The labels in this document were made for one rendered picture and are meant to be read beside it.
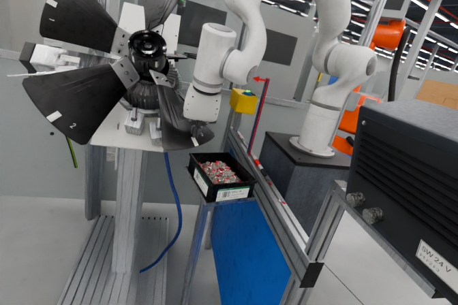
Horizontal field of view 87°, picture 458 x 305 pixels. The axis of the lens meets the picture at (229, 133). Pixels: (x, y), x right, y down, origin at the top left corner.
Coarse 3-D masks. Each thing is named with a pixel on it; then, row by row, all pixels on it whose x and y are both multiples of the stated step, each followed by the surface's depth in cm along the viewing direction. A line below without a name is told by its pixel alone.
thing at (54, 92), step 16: (32, 80) 65; (48, 80) 66; (64, 80) 68; (80, 80) 70; (96, 80) 73; (112, 80) 76; (32, 96) 65; (48, 96) 67; (64, 96) 68; (80, 96) 71; (96, 96) 74; (112, 96) 77; (48, 112) 67; (64, 112) 69; (80, 112) 72; (96, 112) 75; (64, 128) 69; (80, 128) 72; (96, 128) 76; (80, 144) 73
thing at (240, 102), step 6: (234, 90) 126; (240, 90) 129; (234, 96) 124; (240, 96) 117; (246, 96) 118; (252, 96) 119; (234, 102) 122; (240, 102) 118; (246, 102) 119; (252, 102) 120; (234, 108) 121; (240, 108) 119; (246, 108) 120; (252, 108) 121
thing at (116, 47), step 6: (120, 30) 80; (114, 36) 81; (120, 36) 81; (126, 36) 81; (114, 42) 82; (126, 42) 82; (114, 48) 83; (120, 48) 83; (126, 48) 82; (120, 54) 84; (126, 54) 83
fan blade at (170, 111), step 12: (156, 84) 76; (168, 96) 78; (168, 108) 75; (180, 108) 80; (168, 120) 73; (180, 120) 76; (168, 132) 71; (180, 132) 74; (204, 132) 83; (168, 144) 70; (180, 144) 72; (192, 144) 76
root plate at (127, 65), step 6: (120, 60) 76; (126, 60) 78; (114, 66) 76; (120, 66) 77; (126, 66) 78; (132, 66) 80; (120, 72) 78; (132, 72) 81; (120, 78) 78; (126, 78) 80; (132, 78) 81; (138, 78) 83; (126, 84) 80; (132, 84) 82
